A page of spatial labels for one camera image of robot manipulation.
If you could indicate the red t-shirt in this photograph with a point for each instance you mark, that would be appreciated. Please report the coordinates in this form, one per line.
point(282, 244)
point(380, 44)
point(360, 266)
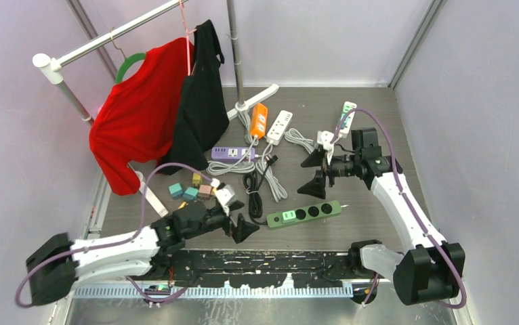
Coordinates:
point(137, 119)

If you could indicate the green clothes hanger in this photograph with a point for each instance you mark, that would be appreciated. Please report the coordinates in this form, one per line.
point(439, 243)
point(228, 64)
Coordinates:
point(127, 64)

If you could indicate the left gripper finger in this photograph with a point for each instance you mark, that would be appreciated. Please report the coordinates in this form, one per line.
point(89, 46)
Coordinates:
point(243, 229)
point(236, 205)

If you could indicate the pink plug adapter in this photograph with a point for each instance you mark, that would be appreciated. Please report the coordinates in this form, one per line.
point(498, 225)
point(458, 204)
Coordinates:
point(205, 191)

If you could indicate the purple power strip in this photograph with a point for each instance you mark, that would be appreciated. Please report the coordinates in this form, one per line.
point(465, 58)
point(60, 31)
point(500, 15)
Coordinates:
point(233, 154)

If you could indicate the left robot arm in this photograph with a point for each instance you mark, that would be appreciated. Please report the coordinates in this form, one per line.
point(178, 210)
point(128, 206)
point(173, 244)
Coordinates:
point(61, 265)

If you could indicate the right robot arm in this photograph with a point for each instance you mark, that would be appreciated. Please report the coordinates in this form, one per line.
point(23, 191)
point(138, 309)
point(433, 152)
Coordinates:
point(430, 267)

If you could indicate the yellow plug adapter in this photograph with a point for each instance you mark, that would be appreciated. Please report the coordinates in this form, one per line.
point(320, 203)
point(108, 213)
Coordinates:
point(197, 180)

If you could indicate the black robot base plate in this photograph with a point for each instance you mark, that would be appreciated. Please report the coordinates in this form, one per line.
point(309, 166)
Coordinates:
point(256, 269)

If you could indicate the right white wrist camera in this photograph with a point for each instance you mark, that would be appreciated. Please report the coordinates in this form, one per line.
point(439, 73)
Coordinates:
point(326, 143)

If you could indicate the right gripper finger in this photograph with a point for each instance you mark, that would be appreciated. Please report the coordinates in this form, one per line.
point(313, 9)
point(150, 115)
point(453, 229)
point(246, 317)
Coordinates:
point(317, 158)
point(315, 187)

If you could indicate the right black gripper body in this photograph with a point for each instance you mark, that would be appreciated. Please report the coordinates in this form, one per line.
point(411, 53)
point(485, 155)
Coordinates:
point(342, 166)

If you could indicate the white power strip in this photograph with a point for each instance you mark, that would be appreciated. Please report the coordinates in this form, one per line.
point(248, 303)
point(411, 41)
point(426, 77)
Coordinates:
point(347, 107)
point(279, 127)

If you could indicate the metal clothes rack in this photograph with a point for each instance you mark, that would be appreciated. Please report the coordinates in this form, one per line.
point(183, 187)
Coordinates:
point(51, 67)

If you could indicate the pink clothes hanger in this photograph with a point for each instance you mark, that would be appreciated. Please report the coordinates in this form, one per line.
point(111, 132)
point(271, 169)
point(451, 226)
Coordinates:
point(188, 32)

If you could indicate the green power strip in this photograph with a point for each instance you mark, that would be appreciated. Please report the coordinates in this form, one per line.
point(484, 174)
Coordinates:
point(306, 214)

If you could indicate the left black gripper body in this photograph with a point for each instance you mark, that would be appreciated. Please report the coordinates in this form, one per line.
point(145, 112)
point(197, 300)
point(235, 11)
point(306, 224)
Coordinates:
point(227, 223)

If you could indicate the orange power strip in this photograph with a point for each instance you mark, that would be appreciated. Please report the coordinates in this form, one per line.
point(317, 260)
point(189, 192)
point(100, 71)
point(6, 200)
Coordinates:
point(259, 121)

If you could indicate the teal adapters on far strip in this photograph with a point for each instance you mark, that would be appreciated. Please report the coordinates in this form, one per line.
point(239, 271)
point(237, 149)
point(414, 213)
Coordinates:
point(345, 120)

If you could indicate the black garment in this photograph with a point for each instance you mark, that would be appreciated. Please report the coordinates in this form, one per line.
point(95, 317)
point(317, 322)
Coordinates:
point(202, 116)

